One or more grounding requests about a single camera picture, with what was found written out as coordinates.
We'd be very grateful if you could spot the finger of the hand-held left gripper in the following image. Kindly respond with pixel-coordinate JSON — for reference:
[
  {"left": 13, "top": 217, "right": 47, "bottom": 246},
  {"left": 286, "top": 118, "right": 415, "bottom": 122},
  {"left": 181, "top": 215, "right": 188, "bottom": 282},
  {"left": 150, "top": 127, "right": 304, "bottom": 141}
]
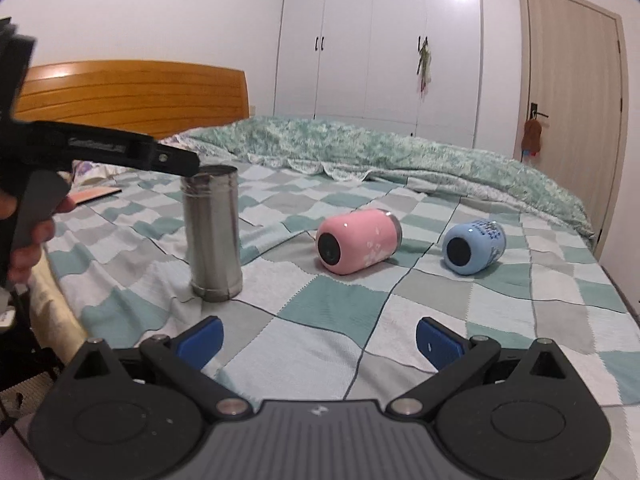
[{"left": 131, "top": 133, "right": 202, "bottom": 178}]

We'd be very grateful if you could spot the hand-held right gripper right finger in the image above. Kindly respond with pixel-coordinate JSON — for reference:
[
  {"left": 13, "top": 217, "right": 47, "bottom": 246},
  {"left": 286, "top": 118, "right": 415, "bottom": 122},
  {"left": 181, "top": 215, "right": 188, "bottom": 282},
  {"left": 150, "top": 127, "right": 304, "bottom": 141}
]
[{"left": 390, "top": 316, "right": 569, "bottom": 417}]

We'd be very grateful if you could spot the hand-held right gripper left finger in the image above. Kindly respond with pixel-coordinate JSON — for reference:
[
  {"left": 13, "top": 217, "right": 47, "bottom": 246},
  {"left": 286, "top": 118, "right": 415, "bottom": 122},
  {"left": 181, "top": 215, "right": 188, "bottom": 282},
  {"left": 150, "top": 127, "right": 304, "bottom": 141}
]
[{"left": 65, "top": 315, "right": 252, "bottom": 417}]

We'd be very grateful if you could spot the stainless steel cup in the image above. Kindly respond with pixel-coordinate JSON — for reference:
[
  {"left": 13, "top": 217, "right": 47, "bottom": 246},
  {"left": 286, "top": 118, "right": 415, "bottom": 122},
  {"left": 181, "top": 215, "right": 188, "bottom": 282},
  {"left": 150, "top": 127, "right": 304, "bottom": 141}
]
[{"left": 180, "top": 163, "right": 245, "bottom": 304}]

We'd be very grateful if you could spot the blue cup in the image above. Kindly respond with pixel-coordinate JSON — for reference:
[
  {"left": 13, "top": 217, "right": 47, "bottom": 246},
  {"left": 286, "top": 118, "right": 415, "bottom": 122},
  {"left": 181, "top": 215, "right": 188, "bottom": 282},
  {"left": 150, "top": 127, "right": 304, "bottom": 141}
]
[{"left": 441, "top": 218, "right": 506, "bottom": 276}]

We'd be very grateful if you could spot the pink cup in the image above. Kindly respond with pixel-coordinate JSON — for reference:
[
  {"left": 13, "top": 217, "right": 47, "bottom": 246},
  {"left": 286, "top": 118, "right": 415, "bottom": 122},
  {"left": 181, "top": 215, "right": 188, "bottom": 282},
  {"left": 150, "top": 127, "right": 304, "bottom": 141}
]
[{"left": 315, "top": 208, "right": 403, "bottom": 276}]

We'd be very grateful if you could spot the person's left hand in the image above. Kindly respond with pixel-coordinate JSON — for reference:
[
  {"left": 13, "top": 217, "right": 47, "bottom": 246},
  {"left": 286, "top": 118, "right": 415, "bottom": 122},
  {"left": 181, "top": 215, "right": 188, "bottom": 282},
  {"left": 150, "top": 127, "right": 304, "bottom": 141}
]
[{"left": 0, "top": 193, "right": 77, "bottom": 288}]

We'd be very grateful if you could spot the purple patterned pillow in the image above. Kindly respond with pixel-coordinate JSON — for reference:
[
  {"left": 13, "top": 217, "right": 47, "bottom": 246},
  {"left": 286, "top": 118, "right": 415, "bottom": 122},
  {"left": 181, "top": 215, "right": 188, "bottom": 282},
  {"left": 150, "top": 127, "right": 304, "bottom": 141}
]
[{"left": 56, "top": 159, "right": 125, "bottom": 187}]

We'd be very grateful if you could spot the wooden headboard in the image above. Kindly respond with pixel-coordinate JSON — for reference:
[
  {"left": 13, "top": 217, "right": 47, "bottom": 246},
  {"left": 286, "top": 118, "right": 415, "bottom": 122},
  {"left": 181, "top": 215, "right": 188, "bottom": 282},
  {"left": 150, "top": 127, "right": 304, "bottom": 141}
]
[{"left": 13, "top": 59, "right": 251, "bottom": 140}]

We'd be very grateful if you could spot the orange book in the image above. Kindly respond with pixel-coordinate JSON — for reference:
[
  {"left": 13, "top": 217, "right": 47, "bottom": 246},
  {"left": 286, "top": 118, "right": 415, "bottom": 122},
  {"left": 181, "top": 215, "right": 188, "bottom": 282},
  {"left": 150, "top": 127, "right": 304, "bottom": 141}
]
[{"left": 70, "top": 186, "right": 123, "bottom": 206}]

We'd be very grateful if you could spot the checkered green blanket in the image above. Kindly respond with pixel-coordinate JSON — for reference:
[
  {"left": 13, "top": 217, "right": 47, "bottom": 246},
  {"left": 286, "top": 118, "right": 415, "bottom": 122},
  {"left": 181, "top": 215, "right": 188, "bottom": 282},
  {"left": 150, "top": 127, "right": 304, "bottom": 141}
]
[{"left": 42, "top": 157, "right": 640, "bottom": 411}]

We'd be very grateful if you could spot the beige mattress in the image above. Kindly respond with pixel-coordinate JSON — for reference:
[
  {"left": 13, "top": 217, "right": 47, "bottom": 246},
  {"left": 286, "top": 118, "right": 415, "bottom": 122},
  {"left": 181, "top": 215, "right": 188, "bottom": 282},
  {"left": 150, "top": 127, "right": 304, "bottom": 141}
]
[{"left": 27, "top": 249, "right": 90, "bottom": 361}]

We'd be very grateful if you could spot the green floral quilt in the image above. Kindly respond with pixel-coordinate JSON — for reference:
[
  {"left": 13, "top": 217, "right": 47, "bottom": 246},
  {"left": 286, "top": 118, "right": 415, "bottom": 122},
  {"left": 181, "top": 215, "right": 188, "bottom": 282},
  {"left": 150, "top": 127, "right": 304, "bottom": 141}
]
[{"left": 164, "top": 115, "right": 597, "bottom": 242}]

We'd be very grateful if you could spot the pink cloth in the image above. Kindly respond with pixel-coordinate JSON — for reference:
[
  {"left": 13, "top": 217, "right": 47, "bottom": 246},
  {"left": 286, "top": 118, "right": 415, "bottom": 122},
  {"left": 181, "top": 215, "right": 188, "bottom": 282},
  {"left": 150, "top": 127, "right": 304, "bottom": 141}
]
[{"left": 0, "top": 412, "right": 51, "bottom": 480}]

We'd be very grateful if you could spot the white wardrobe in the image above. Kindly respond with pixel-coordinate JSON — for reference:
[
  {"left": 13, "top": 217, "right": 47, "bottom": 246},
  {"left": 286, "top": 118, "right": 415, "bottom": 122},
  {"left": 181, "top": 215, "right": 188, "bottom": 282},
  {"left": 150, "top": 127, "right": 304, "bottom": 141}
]
[{"left": 272, "top": 0, "right": 484, "bottom": 149}]

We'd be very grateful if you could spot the brown plush toy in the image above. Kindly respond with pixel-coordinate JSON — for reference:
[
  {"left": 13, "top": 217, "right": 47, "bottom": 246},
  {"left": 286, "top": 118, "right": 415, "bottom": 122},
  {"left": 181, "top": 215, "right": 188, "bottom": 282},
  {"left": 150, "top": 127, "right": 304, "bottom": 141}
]
[{"left": 519, "top": 117, "right": 544, "bottom": 164}]

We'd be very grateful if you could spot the hanging green ornament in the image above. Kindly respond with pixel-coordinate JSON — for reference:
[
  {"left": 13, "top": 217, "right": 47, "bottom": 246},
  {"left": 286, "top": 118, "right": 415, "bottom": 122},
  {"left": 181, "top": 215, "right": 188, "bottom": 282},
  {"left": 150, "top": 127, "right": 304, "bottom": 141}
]
[{"left": 416, "top": 35, "right": 434, "bottom": 97}]

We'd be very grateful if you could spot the beige door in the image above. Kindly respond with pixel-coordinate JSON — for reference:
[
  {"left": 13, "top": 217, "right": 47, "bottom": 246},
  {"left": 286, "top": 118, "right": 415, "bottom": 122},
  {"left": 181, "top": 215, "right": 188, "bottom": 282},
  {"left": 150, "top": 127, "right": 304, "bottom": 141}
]
[{"left": 514, "top": 0, "right": 630, "bottom": 262}]

